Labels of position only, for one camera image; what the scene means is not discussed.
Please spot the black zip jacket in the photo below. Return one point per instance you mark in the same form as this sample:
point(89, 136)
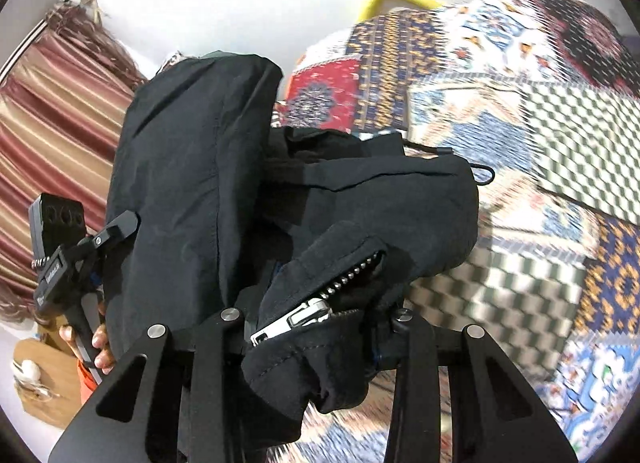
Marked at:
point(190, 168)

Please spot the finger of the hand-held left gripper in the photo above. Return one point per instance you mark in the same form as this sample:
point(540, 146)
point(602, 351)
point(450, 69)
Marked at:
point(117, 228)

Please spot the striped curtain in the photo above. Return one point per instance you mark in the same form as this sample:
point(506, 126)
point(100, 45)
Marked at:
point(50, 118)

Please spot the orange box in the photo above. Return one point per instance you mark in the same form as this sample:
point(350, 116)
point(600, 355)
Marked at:
point(86, 375)

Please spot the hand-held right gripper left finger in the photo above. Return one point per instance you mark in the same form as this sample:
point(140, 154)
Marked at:
point(215, 353)

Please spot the wooden lap desk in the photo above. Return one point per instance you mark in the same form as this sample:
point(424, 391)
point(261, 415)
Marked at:
point(50, 408)

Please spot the person's left hand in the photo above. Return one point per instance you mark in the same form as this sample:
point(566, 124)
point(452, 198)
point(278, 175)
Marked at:
point(100, 343)

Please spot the patchwork printed blanket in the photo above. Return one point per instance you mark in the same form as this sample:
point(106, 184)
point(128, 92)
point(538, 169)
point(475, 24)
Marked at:
point(550, 143)

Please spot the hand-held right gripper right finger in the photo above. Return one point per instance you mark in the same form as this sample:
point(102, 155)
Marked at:
point(415, 358)

